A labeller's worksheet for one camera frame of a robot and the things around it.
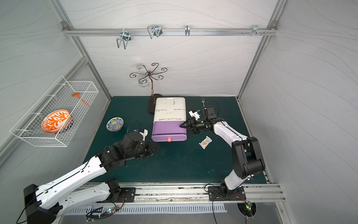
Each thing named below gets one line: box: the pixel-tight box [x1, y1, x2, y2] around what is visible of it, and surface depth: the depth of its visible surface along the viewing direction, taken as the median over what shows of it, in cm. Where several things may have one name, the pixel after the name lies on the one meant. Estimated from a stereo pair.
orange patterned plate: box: [41, 109, 71, 134], surface depth 64 cm
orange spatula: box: [71, 92, 92, 109], surface depth 80 cm
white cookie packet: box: [198, 135, 213, 150], surface depth 95 cm
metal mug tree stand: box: [129, 62, 168, 113], surface depth 95 cm
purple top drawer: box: [151, 120, 188, 142], surface depth 81 cm
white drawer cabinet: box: [152, 97, 187, 132], surface depth 85 cm
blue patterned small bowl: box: [106, 116, 124, 133], surface depth 103 cm
